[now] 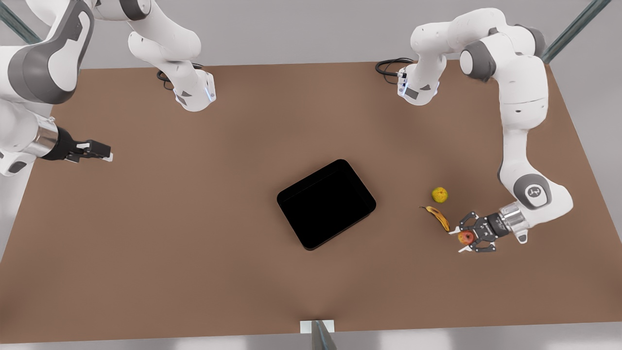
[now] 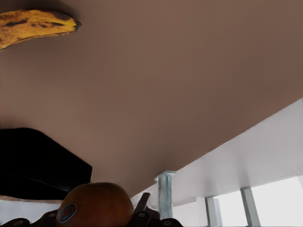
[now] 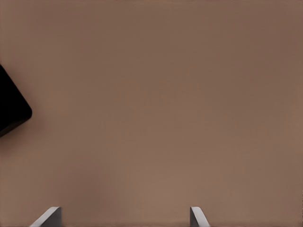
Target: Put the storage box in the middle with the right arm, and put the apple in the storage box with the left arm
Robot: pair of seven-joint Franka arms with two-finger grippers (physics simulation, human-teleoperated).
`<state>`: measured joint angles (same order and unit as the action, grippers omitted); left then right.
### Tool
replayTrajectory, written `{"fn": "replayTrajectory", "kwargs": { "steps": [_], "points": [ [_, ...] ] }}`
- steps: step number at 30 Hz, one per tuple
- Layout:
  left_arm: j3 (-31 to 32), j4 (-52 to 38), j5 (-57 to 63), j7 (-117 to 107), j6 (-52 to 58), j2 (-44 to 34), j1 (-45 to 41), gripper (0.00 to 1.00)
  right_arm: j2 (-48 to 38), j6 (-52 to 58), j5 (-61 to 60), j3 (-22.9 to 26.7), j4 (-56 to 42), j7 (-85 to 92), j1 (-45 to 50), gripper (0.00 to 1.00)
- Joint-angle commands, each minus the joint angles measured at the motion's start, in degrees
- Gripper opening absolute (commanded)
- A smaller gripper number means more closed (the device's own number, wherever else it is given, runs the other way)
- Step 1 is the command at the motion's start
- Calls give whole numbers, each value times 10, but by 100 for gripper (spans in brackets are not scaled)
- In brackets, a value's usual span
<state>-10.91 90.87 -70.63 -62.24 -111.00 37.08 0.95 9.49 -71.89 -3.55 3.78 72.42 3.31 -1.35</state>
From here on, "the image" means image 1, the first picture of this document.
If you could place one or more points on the red apple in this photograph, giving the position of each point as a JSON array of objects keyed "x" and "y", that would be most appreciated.
[{"x": 466, "y": 237}]

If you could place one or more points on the black storage box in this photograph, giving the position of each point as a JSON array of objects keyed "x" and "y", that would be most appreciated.
[{"x": 325, "y": 204}]

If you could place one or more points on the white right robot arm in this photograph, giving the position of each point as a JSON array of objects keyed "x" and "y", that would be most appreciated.
[{"x": 160, "y": 43}]

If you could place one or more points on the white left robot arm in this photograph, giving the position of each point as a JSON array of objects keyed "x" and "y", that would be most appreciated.
[{"x": 522, "y": 92}]

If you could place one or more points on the yellow spotted banana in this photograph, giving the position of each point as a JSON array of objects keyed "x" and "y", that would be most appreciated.
[{"x": 439, "y": 218}]

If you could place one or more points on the silver frame post with foot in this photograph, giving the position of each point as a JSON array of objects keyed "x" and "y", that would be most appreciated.
[{"x": 321, "y": 335}]

